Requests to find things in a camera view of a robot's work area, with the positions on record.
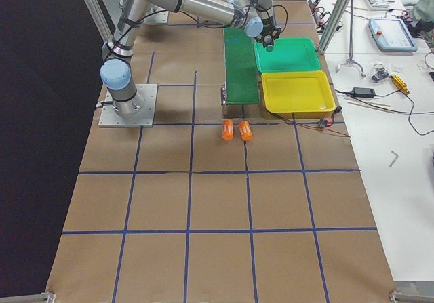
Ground red thin wire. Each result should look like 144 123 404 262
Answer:
274 108 352 140

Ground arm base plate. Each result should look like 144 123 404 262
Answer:
98 84 158 128
144 10 169 25

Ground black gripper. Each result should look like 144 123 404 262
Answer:
254 24 282 45

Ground teach pendant tablet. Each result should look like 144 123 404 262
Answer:
368 18 418 53

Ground green plastic tray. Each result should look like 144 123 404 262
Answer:
254 37 321 73

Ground orange 4680 cylinder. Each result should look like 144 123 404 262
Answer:
222 119 233 140
238 120 253 141

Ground aluminium frame post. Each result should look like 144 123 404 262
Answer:
317 0 350 54

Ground green conveyor belt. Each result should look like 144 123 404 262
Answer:
221 28 260 105

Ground person at desk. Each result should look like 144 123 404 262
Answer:
406 0 433 45

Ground yellow plastic tray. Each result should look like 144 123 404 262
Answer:
261 70 336 115

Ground black power adapter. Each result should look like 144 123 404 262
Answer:
352 87 376 98

